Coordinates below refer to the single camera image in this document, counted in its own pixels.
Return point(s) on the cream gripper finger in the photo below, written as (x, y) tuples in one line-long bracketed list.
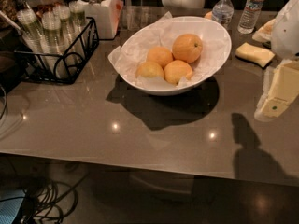
[(264, 33), (280, 89)]

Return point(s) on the black wire basket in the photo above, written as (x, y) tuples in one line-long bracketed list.
[(63, 65)]

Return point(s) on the white paper liner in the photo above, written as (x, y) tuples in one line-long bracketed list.
[(137, 47)]

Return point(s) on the left clear water bottle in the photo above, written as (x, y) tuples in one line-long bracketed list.
[(223, 12)]

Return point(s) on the large orange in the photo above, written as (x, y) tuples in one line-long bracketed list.
[(187, 47)]

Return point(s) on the blue box on floor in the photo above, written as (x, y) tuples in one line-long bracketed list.
[(10, 206)]

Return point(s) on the orange front right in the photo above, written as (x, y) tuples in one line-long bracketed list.
[(177, 70)]

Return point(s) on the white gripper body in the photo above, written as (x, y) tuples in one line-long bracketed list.
[(287, 33)]

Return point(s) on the yellow sponge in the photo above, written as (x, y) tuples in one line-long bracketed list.
[(257, 55)]

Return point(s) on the clear plastic cup stack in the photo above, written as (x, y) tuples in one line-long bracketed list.
[(53, 41), (77, 14), (32, 29), (63, 13)]

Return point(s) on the clear water bottle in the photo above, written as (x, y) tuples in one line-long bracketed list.
[(250, 16), (223, 12)]

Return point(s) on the orange middle back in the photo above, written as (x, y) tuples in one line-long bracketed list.
[(160, 55)]

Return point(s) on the white oval bowl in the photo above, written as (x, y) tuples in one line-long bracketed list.
[(215, 44)]

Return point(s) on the right clear water bottle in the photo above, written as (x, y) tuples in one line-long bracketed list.
[(250, 16)]

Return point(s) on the small orange behind bowl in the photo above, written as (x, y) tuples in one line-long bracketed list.
[(208, 15)]

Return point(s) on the orange front left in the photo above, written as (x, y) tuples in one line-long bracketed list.
[(149, 69)]

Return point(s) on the white lidded canister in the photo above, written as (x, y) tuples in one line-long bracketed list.
[(107, 15)]

